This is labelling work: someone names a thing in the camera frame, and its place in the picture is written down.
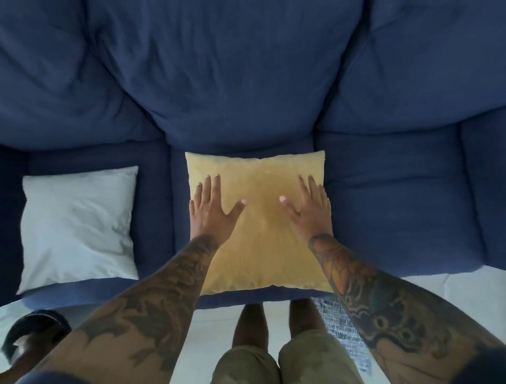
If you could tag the person's right hand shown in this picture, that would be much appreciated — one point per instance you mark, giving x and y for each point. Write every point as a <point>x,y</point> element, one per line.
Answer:
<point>314,221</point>

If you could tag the person's left hand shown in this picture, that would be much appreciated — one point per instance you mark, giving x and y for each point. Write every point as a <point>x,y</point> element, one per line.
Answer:
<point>209,221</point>

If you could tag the person's left little finger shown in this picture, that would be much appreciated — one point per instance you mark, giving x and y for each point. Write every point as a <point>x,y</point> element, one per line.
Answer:
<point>191,209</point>

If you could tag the person's left thumb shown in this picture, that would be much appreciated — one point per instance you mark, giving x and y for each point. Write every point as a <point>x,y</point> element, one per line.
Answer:
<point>237,210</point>

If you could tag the person's left middle finger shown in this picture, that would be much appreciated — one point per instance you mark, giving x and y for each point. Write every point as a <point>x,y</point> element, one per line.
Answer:
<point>208,190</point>

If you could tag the person's right thumb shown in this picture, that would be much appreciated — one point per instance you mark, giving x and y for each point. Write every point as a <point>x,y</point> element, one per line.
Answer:
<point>289,205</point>

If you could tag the person's right little finger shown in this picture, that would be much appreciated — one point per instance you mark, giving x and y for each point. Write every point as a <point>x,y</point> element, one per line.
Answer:
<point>329,207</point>

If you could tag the person's right middle finger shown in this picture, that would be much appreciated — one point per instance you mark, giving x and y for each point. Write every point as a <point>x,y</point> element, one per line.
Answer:
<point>314,190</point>

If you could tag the yellow square pillow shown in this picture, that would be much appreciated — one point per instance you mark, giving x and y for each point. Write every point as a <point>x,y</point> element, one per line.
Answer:
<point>263,237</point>

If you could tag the person's right forearm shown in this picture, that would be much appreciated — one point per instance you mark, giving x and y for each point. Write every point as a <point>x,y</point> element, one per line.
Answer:
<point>379,304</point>

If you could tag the person's left forearm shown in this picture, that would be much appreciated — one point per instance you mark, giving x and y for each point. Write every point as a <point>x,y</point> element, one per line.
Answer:
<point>146,308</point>

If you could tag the person's right leg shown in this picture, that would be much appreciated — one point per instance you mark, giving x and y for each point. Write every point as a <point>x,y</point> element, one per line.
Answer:
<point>305,316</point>

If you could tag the person's leg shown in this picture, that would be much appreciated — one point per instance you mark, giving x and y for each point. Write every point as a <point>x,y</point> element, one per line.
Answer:
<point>305,316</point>
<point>250,326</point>

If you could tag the person's left leg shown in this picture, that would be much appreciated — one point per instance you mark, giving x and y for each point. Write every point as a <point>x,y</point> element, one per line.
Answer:
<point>250,326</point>

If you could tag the white square pillow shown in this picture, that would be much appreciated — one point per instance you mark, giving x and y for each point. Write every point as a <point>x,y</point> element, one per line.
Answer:
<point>75,225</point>

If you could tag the blue sofa back cushion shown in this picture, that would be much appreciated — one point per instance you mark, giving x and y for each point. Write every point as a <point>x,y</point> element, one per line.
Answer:
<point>229,67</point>
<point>427,63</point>
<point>55,71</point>

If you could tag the black and white patterned rug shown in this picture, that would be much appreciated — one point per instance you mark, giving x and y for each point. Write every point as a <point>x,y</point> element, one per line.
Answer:
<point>348,336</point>

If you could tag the olive khaki shorts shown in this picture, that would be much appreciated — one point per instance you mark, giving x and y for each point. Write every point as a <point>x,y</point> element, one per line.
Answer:
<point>312,360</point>

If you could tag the blue sofa armrest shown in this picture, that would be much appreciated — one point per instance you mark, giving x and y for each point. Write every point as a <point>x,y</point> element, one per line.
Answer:
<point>488,186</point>

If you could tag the black sandal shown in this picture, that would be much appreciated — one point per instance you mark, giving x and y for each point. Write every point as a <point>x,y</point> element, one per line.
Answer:
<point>35,326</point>

